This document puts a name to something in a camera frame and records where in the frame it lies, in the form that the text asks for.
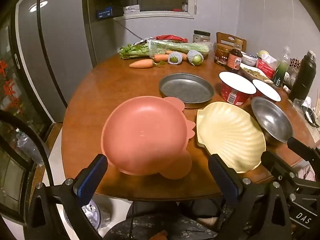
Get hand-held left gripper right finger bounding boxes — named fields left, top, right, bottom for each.
left=208, top=154, right=292, bottom=240

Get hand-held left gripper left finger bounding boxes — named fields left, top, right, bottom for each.
left=26, top=154, right=108, bottom=240

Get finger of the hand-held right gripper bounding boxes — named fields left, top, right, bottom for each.
left=287, top=137, right=320, bottom=165
left=261, top=151, right=298, bottom=188

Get metal bowl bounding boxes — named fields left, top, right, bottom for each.
left=251, top=97, right=294, bottom=147

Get yellow shell-shaped plate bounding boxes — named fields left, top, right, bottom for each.
left=196, top=101, right=267, bottom=174

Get pink plate with ears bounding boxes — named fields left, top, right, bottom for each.
left=101, top=95, right=196, bottom=180

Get red bowl white interior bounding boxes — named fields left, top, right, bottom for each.
left=251, top=79, right=282, bottom=102
left=219, top=71, right=257, bottom=105

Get round metal plate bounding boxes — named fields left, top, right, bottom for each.
left=159, top=73, right=215, bottom=109

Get pink white cloth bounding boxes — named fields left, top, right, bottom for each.
left=297, top=165, right=317, bottom=182

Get clear container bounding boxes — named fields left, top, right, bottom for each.
left=64, top=200, right=103, bottom=230

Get clear plastic wrap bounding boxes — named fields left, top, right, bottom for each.
left=292, top=97, right=320, bottom=128

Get clear plastic bottle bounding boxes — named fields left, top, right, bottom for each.
left=16, top=130, right=43, bottom=165

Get small white bottle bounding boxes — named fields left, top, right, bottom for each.
left=284, top=72, right=298, bottom=93

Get black thermos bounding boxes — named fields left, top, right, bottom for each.
left=289, top=50, right=317, bottom=102

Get dark floral pants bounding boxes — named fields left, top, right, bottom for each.
left=104, top=200, right=225, bottom=240

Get green bottle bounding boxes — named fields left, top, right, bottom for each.
left=272, top=46, right=292, bottom=88

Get red tissue pack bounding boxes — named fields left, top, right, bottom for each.
left=255, top=51, right=279, bottom=79

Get white dish of greens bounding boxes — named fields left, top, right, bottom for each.
left=239, top=63, right=274, bottom=83

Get white ceramic bowl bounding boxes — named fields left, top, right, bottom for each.
left=241, top=54, right=258, bottom=67

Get dark sauce bottle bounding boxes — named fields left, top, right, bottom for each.
left=226, top=44, right=243, bottom=73

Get glass door cabinet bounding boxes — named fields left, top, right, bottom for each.
left=0, top=12, right=65, bottom=223

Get guava in foam net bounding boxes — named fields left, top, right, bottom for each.
left=167, top=52, right=184, bottom=65
left=187, top=50, right=204, bottom=66

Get chili sauce jar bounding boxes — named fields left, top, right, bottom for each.
left=214, top=43, right=232, bottom=66

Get large carrot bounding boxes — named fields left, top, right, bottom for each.
left=129, top=59, right=154, bottom=69

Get grey refrigerator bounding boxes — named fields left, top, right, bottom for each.
left=15, top=0, right=98, bottom=123

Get celery in plastic bag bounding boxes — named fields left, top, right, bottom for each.
left=119, top=39, right=212, bottom=60

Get red snack packet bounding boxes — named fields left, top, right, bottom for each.
left=156, top=34, right=188, bottom=43

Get blue box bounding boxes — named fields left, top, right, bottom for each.
left=96, top=6, right=124, bottom=20

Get black strap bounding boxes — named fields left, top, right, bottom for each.
left=302, top=105, right=320, bottom=128

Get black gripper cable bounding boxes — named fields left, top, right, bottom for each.
left=0, top=110, right=54, bottom=188

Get thin wall cable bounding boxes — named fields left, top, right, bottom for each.
left=114, top=19, right=146, bottom=41

